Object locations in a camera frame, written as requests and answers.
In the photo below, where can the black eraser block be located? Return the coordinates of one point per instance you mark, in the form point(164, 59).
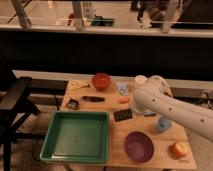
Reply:
point(122, 115)

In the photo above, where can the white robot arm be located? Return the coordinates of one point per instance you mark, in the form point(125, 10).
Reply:
point(154, 94)

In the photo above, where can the red bowl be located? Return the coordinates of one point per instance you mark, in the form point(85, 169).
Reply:
point(101, 81)

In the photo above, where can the clear plastic bag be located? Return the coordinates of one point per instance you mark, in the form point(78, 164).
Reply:
point(123, 88)

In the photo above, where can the orange carrot toy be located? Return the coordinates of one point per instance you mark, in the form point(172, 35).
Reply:
point(124, 100)

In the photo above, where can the yellow banana toy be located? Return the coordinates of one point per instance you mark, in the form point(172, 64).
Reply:
point(75, 85)

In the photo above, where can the white cup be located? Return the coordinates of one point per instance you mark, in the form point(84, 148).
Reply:
point(140, 79)

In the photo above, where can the small black metal clip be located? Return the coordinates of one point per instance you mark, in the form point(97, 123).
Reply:
point(73, 104)

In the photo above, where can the blue sponge cloth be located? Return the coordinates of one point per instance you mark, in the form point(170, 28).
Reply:
point(150, 113)

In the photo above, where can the green plastic tray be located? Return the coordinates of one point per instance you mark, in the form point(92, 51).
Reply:
point(77, 137)

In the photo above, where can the light blue cup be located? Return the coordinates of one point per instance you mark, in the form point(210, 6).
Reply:
point(163, 124)

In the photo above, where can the black chair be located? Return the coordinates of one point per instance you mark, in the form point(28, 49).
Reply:
point(15, 108)

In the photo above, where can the orange apple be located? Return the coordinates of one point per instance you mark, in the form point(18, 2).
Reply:
point(179, 149)

